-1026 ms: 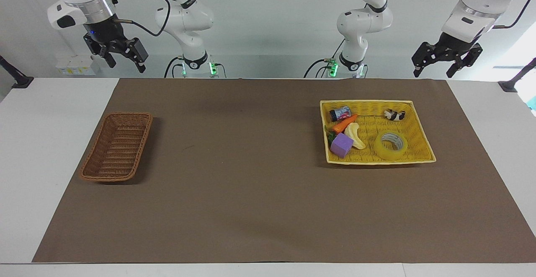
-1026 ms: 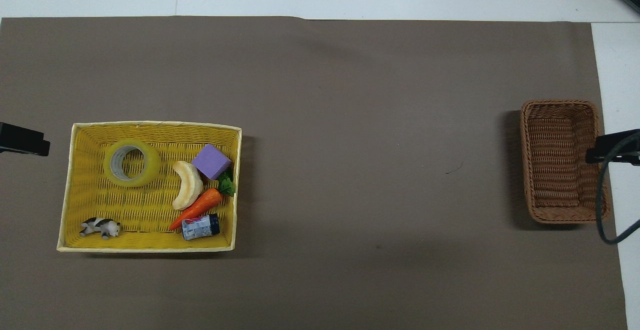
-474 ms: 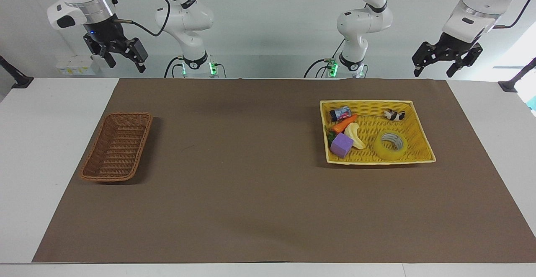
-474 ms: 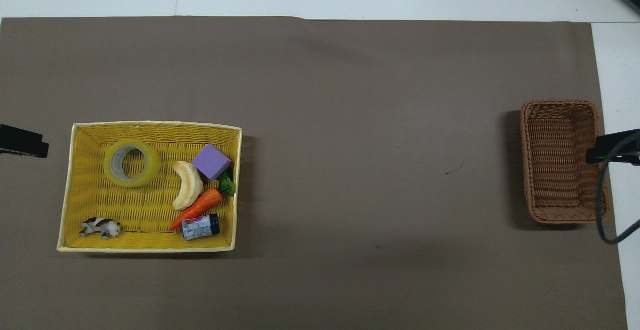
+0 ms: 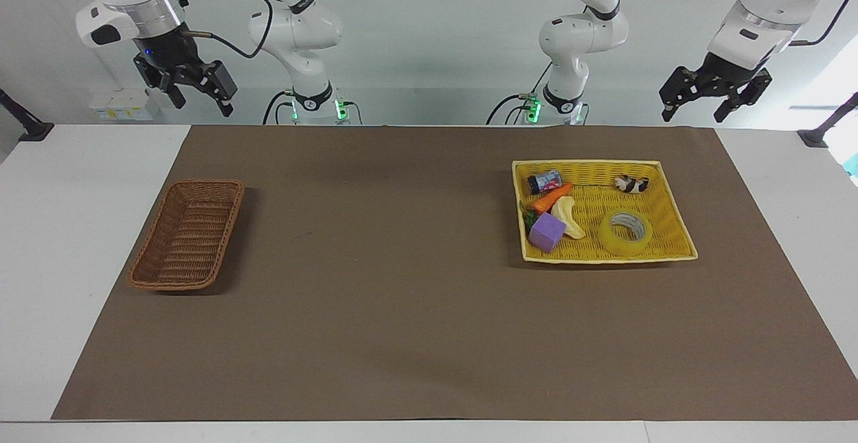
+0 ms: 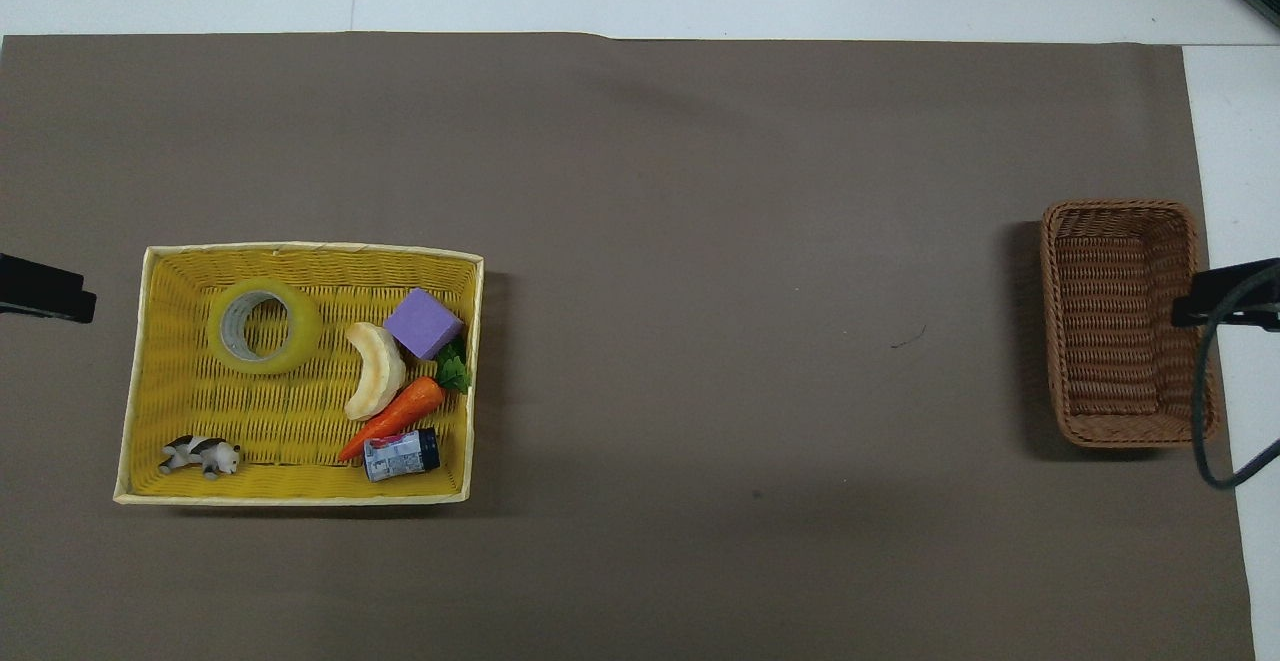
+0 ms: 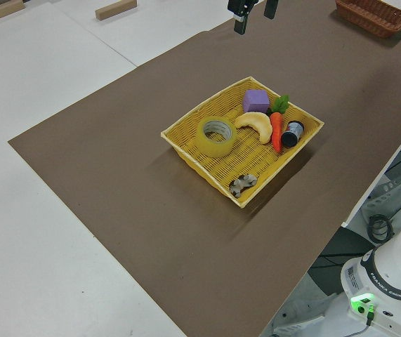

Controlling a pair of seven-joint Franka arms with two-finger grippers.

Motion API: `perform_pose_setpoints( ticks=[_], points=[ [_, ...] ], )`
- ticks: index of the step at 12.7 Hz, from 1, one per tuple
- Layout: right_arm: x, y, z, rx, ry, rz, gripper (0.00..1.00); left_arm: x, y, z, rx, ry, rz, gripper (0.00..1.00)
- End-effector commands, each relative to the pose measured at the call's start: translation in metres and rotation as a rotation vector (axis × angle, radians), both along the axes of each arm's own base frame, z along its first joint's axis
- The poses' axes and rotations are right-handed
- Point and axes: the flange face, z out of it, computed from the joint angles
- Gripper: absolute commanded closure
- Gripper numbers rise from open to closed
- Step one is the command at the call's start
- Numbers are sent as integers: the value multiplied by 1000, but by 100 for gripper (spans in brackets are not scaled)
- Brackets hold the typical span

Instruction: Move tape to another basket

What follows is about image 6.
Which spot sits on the yellow woven basket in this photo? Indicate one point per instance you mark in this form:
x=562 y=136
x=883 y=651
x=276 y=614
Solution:
x=290 y=411

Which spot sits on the clear yellowish tape roll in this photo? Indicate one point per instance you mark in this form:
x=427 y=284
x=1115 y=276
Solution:
x=222 y=353

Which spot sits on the brown wicker basket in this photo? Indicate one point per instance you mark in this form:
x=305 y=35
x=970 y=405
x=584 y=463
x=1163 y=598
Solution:
x=1110 y=341

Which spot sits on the purple foam block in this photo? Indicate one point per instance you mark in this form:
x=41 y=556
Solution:
x=424 y=323

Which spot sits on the toy orange carrot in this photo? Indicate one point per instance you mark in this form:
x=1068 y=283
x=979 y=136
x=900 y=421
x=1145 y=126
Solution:
x=400 y=415

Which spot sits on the toy banana piece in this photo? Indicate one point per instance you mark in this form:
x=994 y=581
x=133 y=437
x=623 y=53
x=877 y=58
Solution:
x=380 y=371

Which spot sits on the small labelled bottle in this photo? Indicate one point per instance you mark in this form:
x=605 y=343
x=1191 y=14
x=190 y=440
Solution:
x=398 y=456

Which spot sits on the black and white toy cow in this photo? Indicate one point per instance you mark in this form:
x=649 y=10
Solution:
x=205 y=455

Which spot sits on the black stand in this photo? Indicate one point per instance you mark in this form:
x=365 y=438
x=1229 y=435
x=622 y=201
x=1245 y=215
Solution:
x=40 y=288
x=1225 y=297

